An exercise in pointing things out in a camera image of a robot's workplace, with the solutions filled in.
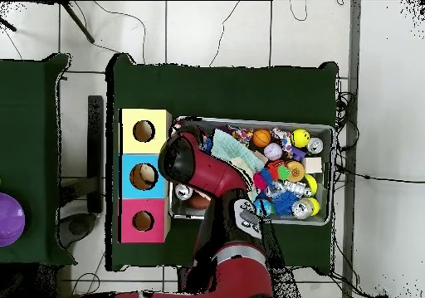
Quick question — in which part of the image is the wooden box with three holes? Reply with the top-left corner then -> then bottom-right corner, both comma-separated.
118,108 -> 173,244

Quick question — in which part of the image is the mint waffle cloth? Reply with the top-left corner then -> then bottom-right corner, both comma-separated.
210,128 -> 266,173

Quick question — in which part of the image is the small orange basketball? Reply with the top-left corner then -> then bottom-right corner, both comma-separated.
252,129 -> 272,149

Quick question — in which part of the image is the small white baseball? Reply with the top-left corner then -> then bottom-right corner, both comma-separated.
263,142 -> 284,162

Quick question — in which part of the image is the blue green globe ball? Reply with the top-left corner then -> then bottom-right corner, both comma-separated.
253,198 -> 274,217

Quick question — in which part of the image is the yellow smiley ball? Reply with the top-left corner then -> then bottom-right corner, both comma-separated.
291,128 -> 310,149

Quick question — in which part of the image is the toy hamburger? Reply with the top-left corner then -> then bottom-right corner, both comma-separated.
285,160 -> 305,183

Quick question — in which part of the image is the blue spiky rubber ball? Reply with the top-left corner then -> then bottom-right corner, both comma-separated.
272,191 -> 299,217

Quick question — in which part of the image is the plain wooden cube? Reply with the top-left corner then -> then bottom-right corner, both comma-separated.
302,157 -> 323,174

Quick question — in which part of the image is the grey stand foot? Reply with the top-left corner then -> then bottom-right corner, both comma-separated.
55,212 -> 98,249

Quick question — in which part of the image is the black tripod leg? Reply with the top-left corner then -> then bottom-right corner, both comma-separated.
59,1 -> 96,44
0,16 -> 17,32

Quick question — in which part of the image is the dark green side table cloth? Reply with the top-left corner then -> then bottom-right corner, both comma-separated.
0,52 -> 77,266

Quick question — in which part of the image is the purple bowl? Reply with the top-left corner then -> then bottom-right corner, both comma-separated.
0,192 -> 27,247

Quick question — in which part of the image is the shallow wire mesh bin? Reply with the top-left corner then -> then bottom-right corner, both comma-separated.
169,115 -> 335,227

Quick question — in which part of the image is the black floor cable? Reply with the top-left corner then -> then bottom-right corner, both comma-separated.
335,163 -> 425,183

